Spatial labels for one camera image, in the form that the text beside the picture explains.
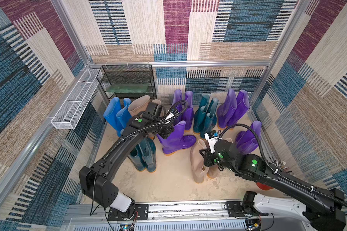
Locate blue rain boot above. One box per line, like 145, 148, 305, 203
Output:
103, 97, 123, 136
116, 98, 132, 128

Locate large teal rain boot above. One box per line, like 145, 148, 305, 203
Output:
137, 137, 157, 173

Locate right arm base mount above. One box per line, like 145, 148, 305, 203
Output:
224, 191, 269, 218

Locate white wire mesh basket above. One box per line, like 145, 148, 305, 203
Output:
51, 69, 99, 130

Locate beige tall rain boot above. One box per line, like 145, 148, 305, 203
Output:
128, 95, 150, 116

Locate purple short rain boot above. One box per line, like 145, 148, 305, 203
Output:
157, 120, 197, 156

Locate red pencil cup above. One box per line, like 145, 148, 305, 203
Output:
256, 182, 273, 191

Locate beige short rain boot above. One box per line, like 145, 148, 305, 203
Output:
190, 139, 209, 183

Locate slim teal rain boot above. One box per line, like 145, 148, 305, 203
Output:
128, 147, 146, 171

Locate purple tall rain boot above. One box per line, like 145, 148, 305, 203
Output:
172, 89, 183, 125

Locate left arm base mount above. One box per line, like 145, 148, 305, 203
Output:
107, 200, 149, 221

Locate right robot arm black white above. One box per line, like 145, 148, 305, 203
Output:
200, 131, 347, 231

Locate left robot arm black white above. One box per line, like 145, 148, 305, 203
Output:
79, 100, 189, 218

